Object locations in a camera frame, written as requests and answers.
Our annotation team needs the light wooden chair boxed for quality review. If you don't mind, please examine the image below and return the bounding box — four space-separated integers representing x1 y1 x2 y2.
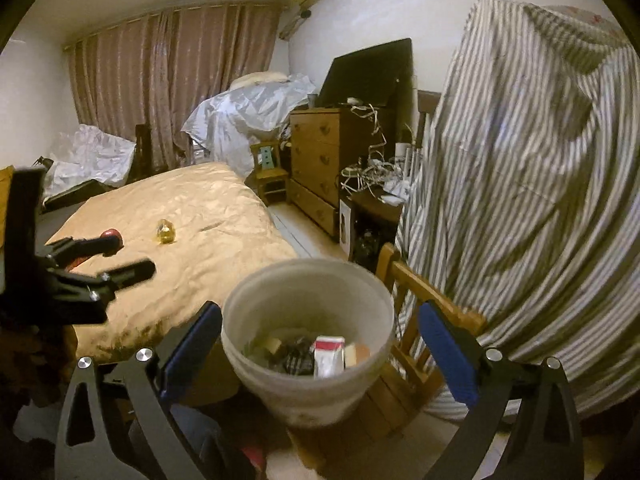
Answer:
290 242 488 467

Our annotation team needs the brown curtain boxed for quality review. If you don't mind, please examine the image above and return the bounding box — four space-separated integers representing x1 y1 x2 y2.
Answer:
65 2 281 171

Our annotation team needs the white plastic bucket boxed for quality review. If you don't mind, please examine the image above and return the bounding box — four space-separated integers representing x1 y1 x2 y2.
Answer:
221 258 396 429

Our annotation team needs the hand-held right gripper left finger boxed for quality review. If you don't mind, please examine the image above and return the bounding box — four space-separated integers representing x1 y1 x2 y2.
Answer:
55 301 223 480

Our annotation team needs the white pillow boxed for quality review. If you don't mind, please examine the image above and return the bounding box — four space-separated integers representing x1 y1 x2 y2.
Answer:
230 71 290 89

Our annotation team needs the large silver plastic sheet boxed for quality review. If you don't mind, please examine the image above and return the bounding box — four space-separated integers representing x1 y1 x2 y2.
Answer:
181 74 318 176

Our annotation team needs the dark slim chair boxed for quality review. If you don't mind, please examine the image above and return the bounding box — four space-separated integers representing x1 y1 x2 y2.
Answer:
134 124 153 181

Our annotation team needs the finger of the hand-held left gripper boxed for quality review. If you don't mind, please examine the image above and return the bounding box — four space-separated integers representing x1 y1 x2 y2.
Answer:
60 258 157 307
47 234 124 269

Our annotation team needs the wooden dresser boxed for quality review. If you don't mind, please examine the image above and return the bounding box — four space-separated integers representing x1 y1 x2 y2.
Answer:
289 106 381 239

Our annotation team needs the small silver plastic sheet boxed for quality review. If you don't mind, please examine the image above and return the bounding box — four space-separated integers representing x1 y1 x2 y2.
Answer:
44 125 137 201

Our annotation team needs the black television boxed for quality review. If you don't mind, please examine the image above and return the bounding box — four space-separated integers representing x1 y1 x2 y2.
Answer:
318 38 413 108

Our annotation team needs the red white box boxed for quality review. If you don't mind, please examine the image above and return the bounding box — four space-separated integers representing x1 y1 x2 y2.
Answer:
312 336 347 379

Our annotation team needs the striped cloth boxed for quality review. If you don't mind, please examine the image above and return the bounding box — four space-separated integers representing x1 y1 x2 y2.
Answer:
395 0 640 421

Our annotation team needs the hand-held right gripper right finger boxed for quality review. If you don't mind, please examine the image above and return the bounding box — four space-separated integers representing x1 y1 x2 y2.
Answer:
417 300 586 480

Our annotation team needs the dark wooden chair back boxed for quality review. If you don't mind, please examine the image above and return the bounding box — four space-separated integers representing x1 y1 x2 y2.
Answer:
415 90 443 161

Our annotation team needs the dark plaid sock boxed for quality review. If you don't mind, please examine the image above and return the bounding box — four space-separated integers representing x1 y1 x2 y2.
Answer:
272 337 316 375

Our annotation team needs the white picture frame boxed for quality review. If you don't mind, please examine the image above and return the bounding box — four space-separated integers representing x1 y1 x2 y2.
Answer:
339 199 357 256

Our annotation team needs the dark grey bedsheet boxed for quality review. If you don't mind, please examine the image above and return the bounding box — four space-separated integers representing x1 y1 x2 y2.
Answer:
37 207 86 247

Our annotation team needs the yellow sponge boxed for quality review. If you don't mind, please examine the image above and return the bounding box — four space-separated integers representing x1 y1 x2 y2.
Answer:
345 342 372 369

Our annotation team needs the dark wooden side table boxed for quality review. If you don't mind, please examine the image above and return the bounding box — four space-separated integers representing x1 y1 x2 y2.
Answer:
339 190 406 266

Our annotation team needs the small wooden chair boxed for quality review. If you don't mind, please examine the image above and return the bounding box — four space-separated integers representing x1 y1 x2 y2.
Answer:
250 141 291 206

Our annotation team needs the tangle of white cables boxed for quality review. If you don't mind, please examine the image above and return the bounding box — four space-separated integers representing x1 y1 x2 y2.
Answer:
341 102 416 199

